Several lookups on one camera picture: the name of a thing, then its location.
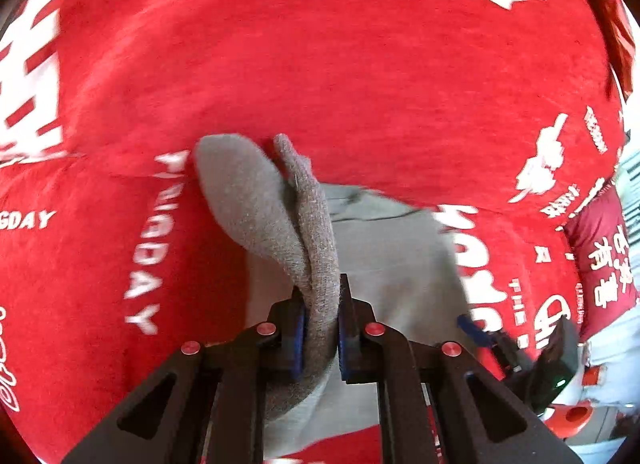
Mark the orange round object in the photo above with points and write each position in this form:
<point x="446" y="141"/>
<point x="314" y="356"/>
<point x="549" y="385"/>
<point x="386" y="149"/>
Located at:
<point x="575" y="416"/>

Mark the grey knit sweater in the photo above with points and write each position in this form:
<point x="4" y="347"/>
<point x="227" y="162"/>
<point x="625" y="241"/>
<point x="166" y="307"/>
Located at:
<point x="390" y="269"/>

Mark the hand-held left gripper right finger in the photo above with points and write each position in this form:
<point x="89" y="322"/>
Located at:
<point x="345" y="344"/>

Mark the pale blue cloth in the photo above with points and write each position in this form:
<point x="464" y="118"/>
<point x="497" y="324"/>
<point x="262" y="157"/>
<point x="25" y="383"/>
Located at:
<point x="612" y="364"/>

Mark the red printed blanket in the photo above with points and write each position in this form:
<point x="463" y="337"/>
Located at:
<point x="300" y="69"/>

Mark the red printed pillow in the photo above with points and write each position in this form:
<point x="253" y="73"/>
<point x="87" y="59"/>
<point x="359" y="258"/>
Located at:
<point x="605" y="254"/>

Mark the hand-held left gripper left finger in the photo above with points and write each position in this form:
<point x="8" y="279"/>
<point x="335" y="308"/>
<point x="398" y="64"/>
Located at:
<point x="297" y="339"/>

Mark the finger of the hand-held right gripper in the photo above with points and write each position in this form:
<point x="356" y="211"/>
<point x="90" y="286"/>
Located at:
<point x="475" y="329"/>

